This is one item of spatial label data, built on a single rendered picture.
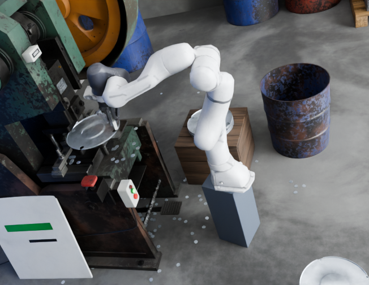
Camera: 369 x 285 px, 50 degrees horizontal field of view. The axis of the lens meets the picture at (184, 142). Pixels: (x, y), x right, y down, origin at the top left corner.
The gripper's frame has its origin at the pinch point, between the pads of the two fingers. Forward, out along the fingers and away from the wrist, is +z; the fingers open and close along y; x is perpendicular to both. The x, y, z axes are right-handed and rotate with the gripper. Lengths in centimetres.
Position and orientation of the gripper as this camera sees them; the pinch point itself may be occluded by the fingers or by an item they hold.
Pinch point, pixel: (114, 123)
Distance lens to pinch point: 201.6
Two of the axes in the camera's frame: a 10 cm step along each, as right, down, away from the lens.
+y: 8.0, -5.2, 3.0
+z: 0.7, 5.7, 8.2
